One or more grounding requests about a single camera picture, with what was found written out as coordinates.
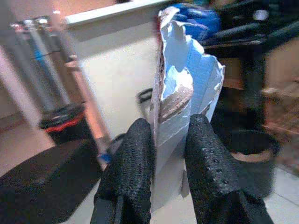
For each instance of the white counter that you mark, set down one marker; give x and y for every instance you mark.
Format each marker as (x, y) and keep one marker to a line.
(116, 60)

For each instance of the blue bag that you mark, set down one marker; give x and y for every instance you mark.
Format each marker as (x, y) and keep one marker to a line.
(203, 21)

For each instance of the shiny metal pole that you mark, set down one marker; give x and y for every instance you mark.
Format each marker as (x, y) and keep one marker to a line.
(44, 60)

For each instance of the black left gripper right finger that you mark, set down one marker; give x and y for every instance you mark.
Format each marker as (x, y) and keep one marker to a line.
(208, 163)

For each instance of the black bucket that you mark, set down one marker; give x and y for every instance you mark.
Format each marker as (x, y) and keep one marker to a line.
(254, 168)

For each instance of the large black rubbish bin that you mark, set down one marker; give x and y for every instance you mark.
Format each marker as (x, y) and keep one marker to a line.
(39, 182)

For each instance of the torn white blue carton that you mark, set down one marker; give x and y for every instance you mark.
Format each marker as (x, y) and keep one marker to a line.
(175, 58)

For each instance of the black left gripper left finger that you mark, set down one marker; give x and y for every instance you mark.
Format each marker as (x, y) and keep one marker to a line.
(130, 168)

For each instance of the black red round base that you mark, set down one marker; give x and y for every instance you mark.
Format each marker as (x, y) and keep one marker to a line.
(65, 121)

